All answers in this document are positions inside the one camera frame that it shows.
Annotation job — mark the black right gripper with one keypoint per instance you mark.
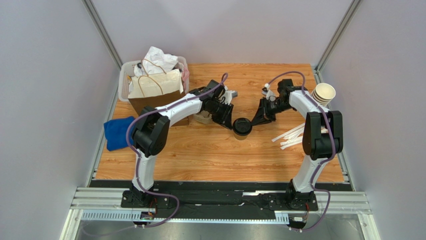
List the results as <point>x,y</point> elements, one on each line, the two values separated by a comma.
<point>263,111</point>

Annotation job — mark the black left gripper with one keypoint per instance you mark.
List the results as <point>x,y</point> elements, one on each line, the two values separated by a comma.
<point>225,120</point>

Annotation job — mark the black plastic cup lid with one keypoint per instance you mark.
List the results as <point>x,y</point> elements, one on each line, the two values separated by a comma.
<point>242,125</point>

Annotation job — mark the brown paper coffee cup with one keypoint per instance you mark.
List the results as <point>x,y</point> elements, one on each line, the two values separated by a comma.
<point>241,136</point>

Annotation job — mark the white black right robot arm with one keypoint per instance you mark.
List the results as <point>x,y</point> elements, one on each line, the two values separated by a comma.
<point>322,136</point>

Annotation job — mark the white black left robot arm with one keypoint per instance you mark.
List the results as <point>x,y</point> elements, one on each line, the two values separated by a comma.
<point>147,135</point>

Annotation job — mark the cardboard cup carrier tray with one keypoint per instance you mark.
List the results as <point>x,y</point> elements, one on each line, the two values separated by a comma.
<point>203,117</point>

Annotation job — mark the white wrapped straw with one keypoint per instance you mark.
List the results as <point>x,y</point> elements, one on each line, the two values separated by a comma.
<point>291,142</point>
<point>293,133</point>

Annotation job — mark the stack of paper cups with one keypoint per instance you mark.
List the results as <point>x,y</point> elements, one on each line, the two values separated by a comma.
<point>323,93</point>

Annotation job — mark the brown paper bag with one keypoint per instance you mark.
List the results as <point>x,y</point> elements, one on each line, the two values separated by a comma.
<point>156,90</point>

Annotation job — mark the crumpled white paper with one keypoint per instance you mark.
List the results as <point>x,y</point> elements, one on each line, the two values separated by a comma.
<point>155,62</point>

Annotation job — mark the white plastic basket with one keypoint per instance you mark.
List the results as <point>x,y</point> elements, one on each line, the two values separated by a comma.
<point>127,72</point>

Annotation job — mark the blue folded cloth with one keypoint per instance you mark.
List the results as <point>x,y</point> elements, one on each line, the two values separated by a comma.
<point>115,133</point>

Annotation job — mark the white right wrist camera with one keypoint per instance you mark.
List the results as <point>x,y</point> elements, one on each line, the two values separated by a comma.
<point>268,94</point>

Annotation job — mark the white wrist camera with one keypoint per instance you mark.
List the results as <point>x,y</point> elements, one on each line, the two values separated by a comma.
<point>228,96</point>
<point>268,94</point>

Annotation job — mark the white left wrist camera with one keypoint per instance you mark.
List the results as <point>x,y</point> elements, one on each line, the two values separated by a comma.
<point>228,96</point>

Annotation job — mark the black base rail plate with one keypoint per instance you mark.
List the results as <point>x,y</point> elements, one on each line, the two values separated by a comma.
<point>210,200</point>

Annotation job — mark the aluminium frame rail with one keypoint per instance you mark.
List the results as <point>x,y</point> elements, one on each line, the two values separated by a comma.
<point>346,208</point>

